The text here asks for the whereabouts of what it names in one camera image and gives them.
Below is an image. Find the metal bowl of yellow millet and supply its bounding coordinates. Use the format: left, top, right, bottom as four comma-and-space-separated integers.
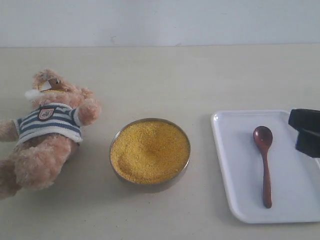
108, 117, 191, 193

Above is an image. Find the dark red wooden spoon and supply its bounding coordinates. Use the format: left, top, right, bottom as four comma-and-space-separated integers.
253, 125, 273, 209

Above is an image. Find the pink teddy bear striped sweater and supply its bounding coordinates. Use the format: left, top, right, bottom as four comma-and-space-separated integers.
0, 69, 102, 200

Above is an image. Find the white plastic tray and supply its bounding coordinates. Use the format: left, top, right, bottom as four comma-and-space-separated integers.
210, 109, 320, 224

